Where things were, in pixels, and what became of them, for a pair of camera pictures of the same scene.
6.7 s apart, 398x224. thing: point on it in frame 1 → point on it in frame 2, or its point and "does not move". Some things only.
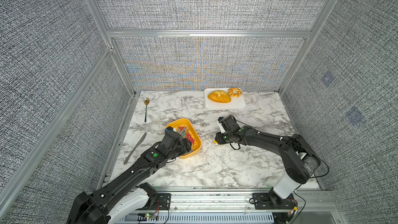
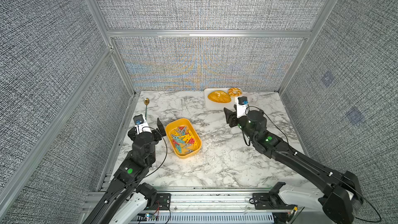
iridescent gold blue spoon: [146, 101] does not move
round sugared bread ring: [235, 92] does not move
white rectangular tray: [235, 102] does not move
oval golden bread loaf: [219, 96] does not move
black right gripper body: [223, 137] → [244, 124]
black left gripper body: [181, 148] → [156, 136]
